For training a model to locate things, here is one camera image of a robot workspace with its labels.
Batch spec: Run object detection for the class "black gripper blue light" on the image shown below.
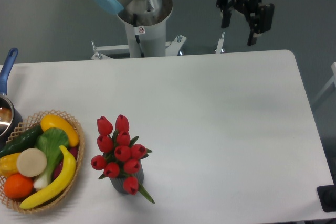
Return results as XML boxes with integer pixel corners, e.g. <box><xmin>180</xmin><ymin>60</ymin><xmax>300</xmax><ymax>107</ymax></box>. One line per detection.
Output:
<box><xmin>216</xmin><ymin>0</ymin><xmax>275</xmax><ymax>46</ymax></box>

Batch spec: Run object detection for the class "red tulip bouquet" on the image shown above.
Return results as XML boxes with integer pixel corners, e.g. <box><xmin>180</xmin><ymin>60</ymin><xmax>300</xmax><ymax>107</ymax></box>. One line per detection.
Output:
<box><xmin>91</xmin><ymin>115</ymin><xmax>155</xmax><ymax>204</ymax></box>

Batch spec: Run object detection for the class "grey ribbed vase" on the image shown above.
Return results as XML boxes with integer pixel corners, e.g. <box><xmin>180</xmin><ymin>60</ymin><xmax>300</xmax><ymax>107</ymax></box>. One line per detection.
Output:
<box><xmin>110</xmin><ymin>162</ymin><xmax>145</xmax><ymax>195</ymax></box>

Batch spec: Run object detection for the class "black device at table edge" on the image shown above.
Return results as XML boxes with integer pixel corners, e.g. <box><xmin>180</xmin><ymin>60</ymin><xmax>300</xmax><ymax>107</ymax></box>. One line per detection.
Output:
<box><xmin>317</xmin><ymin>185</ymin><xmax>335</xmax><ymax>212</ymax></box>

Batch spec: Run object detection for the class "dark red vegetable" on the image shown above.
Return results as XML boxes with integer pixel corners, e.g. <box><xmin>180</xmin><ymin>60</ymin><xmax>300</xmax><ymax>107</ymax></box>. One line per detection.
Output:
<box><xmin>53</xmin><ymin>146</ymin><xmax>79</xmax><ymax>180</ymax></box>

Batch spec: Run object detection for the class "green bok choy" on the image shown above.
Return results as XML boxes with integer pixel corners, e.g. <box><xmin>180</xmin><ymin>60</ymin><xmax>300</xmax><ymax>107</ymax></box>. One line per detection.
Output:
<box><xmin>34</xmin><ymin>127</ymin><xmax>69</xmax><ymax>191</ymax></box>

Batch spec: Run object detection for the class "yellow banana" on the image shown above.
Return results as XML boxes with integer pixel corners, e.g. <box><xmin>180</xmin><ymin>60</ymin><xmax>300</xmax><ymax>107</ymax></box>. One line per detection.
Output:
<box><xmin>19</xmin><ymin>145</ymin><xmax>77</xmax><ymax>210</ymax></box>

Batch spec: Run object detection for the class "woven wicker basket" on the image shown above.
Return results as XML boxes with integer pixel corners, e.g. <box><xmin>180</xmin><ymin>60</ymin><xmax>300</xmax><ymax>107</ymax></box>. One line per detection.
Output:
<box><xmin>1</xmin><ymin>110</ymin><xmax>85</xmax><ymax>214</ymax></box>

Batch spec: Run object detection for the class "green cucumber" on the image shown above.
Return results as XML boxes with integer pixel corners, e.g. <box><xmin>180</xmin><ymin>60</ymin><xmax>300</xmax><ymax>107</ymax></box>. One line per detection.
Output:
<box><xmin>1</xmin><ymin>124</ymin><xmax>43</xmax><ymax>157</ymax></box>

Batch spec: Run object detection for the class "beige round disc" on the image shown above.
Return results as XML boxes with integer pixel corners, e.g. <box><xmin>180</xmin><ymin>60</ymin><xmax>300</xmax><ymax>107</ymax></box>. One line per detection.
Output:
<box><xmin>16</xmin><ymin>148</ymin><xmax>47</xmax><ymax>177</ymax></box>

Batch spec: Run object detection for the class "yellow bell pepper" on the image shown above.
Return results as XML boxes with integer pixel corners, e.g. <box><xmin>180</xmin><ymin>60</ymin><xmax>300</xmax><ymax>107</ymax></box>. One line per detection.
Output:
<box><xmin>0</xmin><ymin>153</ymin><xmax>20</xmax><ymax>177</ymax></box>

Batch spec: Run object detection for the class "orange fruit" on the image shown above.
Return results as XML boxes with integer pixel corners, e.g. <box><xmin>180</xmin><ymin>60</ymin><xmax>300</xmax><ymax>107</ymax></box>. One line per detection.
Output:
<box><xmin>4</xmin><ymin>173</ymin><xmax>33</xmax><ymax>199</ymax></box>

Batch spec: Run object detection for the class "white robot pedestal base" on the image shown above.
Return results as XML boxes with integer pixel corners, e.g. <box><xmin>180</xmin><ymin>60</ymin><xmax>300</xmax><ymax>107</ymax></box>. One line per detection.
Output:
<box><xmin>90</xmin><ymin>11</ymin><xmax>226</xmax><ymax>61</ymax></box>

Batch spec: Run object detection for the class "white frame at right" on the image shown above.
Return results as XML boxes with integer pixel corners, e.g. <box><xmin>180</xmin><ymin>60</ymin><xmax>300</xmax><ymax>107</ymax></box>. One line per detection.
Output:
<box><xmin>311</xmin><ymin>62</ymin><xmax>335</xmax><ymax>111</ymax></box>

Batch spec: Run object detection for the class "blue handled saucepan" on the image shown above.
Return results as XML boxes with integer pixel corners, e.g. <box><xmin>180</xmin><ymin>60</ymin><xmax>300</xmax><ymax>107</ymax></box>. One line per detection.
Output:
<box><xmin>1</xmin><ymin>48</ymin><xmax>23</xmax><ymax>149</ymax></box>

